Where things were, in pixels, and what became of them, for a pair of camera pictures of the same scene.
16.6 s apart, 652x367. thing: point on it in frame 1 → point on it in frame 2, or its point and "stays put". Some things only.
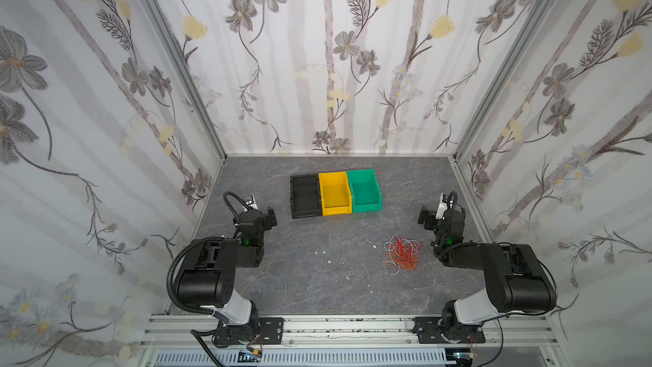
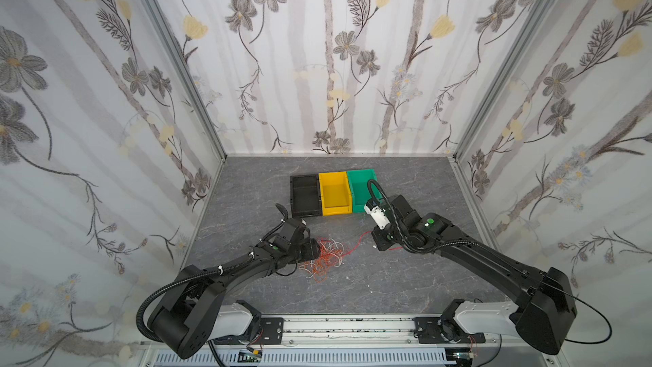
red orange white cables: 401,254 → 330,252
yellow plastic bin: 336,196 stays put
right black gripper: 428,217 → 382,237
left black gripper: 267,217 → 308,249
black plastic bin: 305,195 stays put
